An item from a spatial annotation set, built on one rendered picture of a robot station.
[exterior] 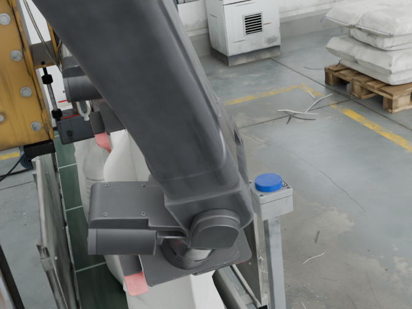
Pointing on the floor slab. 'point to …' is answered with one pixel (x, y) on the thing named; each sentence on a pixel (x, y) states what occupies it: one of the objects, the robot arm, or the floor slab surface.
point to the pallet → (371, 87)
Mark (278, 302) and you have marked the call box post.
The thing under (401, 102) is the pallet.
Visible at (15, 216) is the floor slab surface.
